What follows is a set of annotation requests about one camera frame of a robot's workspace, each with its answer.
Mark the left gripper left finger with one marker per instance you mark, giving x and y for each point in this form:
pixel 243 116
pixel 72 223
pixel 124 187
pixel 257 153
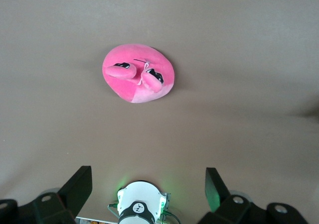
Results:
pixel 71 194

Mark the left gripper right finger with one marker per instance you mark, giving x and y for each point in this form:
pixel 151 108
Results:
pixel 220 201

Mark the round pink plush toy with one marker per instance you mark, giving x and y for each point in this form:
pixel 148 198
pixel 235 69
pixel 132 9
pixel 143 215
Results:
pixel 124 89

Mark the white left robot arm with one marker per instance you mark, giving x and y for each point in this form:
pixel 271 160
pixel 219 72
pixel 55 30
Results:
pixel 139 191

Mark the brown table mat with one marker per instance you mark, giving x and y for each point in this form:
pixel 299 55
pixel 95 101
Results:
pixel 224 59

